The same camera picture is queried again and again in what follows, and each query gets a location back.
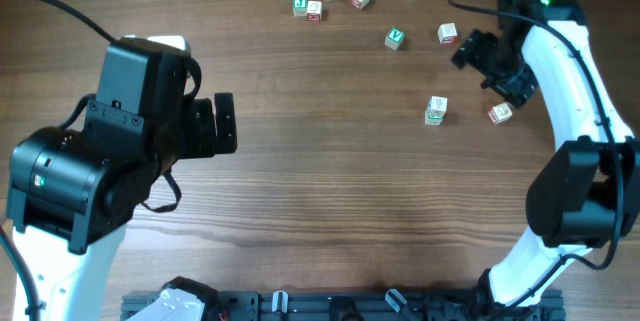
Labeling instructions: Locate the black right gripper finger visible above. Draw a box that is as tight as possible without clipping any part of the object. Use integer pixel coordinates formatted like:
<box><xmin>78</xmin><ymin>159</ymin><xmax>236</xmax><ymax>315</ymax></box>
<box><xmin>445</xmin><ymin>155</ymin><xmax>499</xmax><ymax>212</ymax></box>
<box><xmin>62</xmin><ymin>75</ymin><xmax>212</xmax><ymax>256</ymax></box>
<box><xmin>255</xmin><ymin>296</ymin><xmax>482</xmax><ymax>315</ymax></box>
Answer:
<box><xmin>451</xmin><ymin>29</ymin><xmax>498</xmax><ymax>69</ymax></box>
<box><xmin>481</xmin><ymin>65</ymin><xmax>538</xmax><ymax>108</ymax></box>

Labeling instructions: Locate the plain white picture block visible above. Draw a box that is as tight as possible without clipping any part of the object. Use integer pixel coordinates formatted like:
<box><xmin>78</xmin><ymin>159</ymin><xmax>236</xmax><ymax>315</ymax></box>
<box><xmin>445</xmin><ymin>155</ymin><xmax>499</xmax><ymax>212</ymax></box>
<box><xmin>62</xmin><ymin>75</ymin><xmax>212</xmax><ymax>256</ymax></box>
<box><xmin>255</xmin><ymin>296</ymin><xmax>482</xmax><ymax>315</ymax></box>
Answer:
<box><xmin>427</xmin><ymin>96</ymin><xmax>448</xmax><ymax>118</ymax></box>

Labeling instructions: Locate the green N letter block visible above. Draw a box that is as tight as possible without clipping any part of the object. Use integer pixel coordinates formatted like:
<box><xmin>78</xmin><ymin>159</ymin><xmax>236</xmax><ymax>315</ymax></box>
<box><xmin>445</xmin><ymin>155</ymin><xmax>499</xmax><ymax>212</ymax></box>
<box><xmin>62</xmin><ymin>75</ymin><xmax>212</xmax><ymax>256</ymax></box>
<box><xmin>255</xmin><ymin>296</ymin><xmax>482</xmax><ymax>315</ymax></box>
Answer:
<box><xmin>424</xmin><ymin>108</ymin><xmax>444</xmax><ymax>126</ymax></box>

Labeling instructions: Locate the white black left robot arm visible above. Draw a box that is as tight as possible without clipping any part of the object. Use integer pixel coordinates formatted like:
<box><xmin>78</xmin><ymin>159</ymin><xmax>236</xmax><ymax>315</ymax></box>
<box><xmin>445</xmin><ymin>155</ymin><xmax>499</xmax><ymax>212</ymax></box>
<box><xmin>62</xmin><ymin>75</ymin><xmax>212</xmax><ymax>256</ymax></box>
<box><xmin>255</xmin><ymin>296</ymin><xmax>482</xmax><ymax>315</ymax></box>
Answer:
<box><xmin>6</xmin><ymin>36</ymin><xmax>238</xmax><ymax>320</ymax></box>

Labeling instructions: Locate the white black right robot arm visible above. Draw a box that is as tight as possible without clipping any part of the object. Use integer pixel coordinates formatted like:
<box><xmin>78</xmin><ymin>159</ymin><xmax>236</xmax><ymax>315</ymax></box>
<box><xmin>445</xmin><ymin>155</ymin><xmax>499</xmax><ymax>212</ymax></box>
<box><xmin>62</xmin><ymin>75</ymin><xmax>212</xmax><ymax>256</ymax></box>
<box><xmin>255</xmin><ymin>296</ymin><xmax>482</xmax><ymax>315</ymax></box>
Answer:
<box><xmin>452</xmin><ymin>0</ymin><xmax>639</xmax><ymax>320</ymax></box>

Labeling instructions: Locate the white red picture block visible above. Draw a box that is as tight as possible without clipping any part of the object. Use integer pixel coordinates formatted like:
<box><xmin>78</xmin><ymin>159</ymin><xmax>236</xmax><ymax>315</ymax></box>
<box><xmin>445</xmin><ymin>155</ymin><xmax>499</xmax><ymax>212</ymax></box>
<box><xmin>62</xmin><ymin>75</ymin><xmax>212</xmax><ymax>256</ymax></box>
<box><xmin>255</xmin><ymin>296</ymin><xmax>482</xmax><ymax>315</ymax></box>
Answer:
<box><xmin>437</xmin><ymin>23</ymin><xmax>458</xmax><ymax>44</ymax></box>

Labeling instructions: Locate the green V letter block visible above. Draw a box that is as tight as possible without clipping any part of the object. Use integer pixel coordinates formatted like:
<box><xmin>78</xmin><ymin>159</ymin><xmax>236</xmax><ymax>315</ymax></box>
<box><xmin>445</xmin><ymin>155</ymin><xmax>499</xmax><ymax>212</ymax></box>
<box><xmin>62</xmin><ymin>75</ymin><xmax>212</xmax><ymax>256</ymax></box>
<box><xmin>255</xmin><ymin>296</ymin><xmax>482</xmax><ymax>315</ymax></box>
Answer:
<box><xmin>385</xmin><ymin>27</ymin><xmax>405</xmax><ymax>50</ymax></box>

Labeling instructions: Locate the green J letter block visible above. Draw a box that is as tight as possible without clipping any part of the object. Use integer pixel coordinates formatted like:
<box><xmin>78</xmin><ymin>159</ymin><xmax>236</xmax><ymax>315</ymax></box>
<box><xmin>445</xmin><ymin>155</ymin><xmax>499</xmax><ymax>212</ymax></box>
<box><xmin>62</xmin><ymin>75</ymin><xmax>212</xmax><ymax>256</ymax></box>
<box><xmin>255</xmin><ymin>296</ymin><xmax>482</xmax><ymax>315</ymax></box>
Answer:
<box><xmin>292</xmin><ymin>0</ymin><xmax>308</xmax><ymax>17</ymax></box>

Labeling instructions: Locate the white red letter block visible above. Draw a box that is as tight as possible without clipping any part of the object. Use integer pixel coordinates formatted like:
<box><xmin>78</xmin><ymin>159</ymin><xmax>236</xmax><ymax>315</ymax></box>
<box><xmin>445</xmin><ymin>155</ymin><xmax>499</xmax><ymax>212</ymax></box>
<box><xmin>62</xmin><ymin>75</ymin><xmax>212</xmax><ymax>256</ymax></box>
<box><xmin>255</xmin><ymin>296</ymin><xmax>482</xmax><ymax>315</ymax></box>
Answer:
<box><xmin>306</xmin><ymin>0</ymin><xmax>322</xmax><ymax>22</ymax></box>

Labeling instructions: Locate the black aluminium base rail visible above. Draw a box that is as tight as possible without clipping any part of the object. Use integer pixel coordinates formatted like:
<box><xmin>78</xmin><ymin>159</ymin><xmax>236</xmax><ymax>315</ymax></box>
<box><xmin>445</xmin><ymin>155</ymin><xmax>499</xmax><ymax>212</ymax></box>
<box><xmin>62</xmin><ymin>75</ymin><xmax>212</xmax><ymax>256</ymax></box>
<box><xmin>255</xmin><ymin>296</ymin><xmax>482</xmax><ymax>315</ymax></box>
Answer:
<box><xmin>120</xmin><ymin>277</ymin><xmax>566</xmax><ymax>321</ymax></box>

